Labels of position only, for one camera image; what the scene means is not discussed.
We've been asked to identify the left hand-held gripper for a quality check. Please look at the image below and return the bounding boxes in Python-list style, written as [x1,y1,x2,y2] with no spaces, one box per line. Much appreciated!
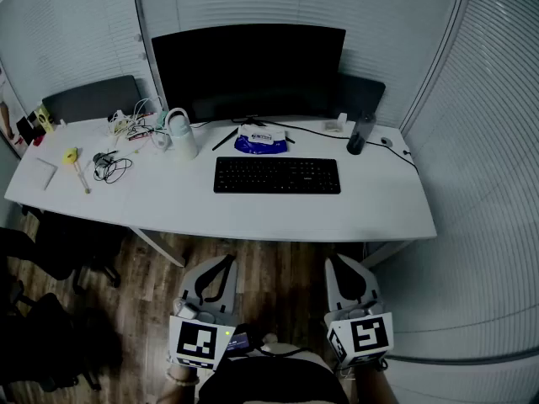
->
[168,254,239,372]

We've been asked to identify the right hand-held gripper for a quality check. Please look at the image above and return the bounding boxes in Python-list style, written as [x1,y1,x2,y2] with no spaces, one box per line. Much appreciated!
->
[323,253,395,370]

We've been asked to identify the black keyboard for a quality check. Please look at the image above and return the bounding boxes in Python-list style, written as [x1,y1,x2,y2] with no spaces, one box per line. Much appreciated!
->
[213,157,342,195]

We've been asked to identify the person's right forearm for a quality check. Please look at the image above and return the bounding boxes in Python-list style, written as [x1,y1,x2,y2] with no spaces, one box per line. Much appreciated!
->
[353,359,399,404]

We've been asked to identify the person's left forearm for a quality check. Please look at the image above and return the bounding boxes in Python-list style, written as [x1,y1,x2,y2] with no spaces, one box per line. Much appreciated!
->
[156,362,202,404]

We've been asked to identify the white desk leg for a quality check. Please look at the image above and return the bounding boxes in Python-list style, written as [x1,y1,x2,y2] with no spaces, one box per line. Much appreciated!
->
[361,240,414,268]
[130,227,186,268]

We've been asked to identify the small black screen device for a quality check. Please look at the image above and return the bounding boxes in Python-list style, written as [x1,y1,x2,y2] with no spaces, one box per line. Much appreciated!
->
[225,324,259,357]

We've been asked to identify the dark translucent bottle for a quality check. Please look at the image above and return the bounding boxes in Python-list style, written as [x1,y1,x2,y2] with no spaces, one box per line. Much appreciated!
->
[345,110,377,156]

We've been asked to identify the blue white wipes packet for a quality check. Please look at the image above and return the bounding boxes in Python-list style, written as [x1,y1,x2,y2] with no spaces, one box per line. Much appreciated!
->
[233,124,291,155]

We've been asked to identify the black office chair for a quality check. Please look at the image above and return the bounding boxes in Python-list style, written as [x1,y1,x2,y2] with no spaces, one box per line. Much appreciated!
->
[0,210,125,290]
[0,282,104,395]

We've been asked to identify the white side window blinds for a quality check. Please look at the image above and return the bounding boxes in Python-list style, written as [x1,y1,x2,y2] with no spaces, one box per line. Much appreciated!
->
[402,0,539,404]

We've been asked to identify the dark desk partition panel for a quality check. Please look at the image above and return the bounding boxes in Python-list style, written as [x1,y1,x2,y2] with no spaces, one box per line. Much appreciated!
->
[336,72,387,122]

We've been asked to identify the yellow toy on stick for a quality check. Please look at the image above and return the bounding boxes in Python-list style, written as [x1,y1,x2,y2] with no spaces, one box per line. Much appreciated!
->
[61,146,92,195]

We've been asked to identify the white notepad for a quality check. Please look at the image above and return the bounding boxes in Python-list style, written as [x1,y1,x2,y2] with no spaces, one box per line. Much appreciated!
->
[34,157,59,192]

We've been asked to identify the black computer monitor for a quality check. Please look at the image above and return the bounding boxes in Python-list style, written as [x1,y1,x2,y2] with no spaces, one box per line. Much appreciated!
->
[150,23,347,152]

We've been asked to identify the yellow box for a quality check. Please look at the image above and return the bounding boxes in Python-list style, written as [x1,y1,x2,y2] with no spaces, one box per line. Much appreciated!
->
[33,104,56,134]

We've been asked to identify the small black box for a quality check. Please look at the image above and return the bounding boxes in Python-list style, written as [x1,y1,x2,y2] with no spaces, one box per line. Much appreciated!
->
[15,115,37,146]

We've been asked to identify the black device cable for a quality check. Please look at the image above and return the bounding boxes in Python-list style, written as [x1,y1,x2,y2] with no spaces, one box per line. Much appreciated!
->
[252,345,312,359]

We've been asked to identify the white bead bracelet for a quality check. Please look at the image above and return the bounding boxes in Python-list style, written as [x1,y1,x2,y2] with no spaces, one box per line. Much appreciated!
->
[165,368,200,386]

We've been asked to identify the black monitor cable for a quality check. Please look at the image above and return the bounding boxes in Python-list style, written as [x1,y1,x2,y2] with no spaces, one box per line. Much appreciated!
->
[256,118,420,174]

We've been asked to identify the white bottle with handle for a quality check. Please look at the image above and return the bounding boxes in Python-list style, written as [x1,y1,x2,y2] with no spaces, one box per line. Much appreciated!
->
[163,107,200,162]

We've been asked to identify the tangled black cable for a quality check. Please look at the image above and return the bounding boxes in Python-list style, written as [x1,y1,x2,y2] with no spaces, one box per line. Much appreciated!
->
[92,151,134,184]

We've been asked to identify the bundle of white cables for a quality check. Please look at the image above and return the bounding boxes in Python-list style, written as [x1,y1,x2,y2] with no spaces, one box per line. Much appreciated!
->
[107,97,165,151]

